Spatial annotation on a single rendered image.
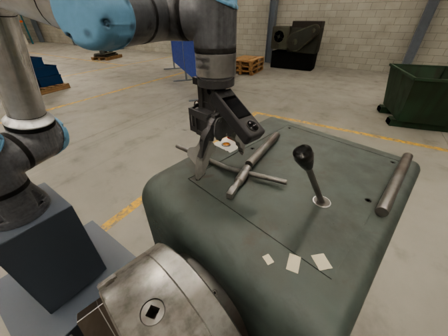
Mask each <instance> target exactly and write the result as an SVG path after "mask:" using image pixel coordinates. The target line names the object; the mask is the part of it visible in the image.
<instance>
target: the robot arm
mask: <svg viewBox="0 0 448 336"><path fill-rule="evenodd" d="M238 9H239V6H238V5H237V0H0V101H1V104H2V106H3V108H4V110H5V113H6V115H5V116H4V117H3V118H2V119H1V122H2V124H3V127H4V129H5V131H4V132H1V133H0V231H8V230H12V229H16V228H18V227H22V226H24V225H26V224H28V223H30V222H32V221H34V220H35V219H36V218H38V217H40V216H41V215H42V214H44V212H46V210H47V209H48V208H49V206H50V204H51V199H50V197H49V196H48V194H47V193H46V192H45V191H44V190H42V189H41V188H40V187H38V186H37V185H36V184H34V183H33V182H31V181H30V179H29V178H28V176H27V174H26V173H25V172H26V171H28V170H30V169H32V168H34V167H35V166H37V165H38V164H40V163H42V162H44V161H46V160H48V159H49V158H51V157H52V156H56V155H58V154H59V153H60V152H62V150H64V149H65V148H66V147H67V146H68V144H69V133H68V130H67V128H66V127H64V126H63V123H62V122H61V121H60V120H59V119H58V118H56V117H54V115H53V114H52V113H50V112H48V111H46V109H45V105H44V102H43V98H42V95H41V92H40V88H39V85H38V82H37V78H36V75H35V72H34V68H33V64H32V62H31V58H30V55H29V51H28V48H27V44H26V42H25V38H24V35H23V31H22V28H21V24H20V22H19V18H18V15H17V14H19V15H22V16H24V17H28V18H30V19H33V20H36V21H39V22H41V23H44V24H47V25H50V26H52V27H56V28H58V29H61V30H62V31H63V32H64V34H65V35H66V36H68V37H70V38H71V39H72V40H73V41H74V43H75V44H76V45H78V46H80V47H82V48H84V49H87V50H90V51H116V50H120V49H122V48H124V47H130V46H135V45H142V44H147V43H154V42H159V41H193V44H194V52H195V66H196V75H197V76H194V77H192V79H193V84H195V85H197V90H198V101H197V103H195V102H196V101H195V102H194V106H192V107H188V109H189V122H190V130H191V131H194V132H196V134H198V135H200V140H199V142H198V144H197V146H194V147H190V148H188V150H187V156H188V157H189V158H190V160H192V162H194V164H195V178H196V179H197V180H200V178H202V176H204V174H205V170H206V168H207V166H208V164H209V159H210V157H211V156H212V154H213V153H214V150H215V145H214V143H213V140H214V137H215V138H216V140H218V141H221V140H222V138H224V137H226V136H228V137H229V138H230V139H232V140H233V141H234V142H235V144H236V146H238V151H239V152H240V154H241V155H243V154H244V152H245V145H246V144H249V143H251V142H253V141H255V140H257V139H259V138H260V137H261V136H262V135H263V134H264V133H265V130H264V128H262V126H261V125H260V124H259V122H258V121H257V120H256V118H254V116H253V115H252V114H251V113H250V111H249V110H248V109H247V108H246V106H244V104H243V103H242V102H241V100H240V99H239V98H238V97H237V96H236V94H234V92H233V91H232V90H231V89H227V88H230V87H233V86H234V84H235V78H234V76H235V75H236V55H237V52H236V44H237V10H238ZM196 107H198V108H196ZM191 118H192V121H191Z"/></svg>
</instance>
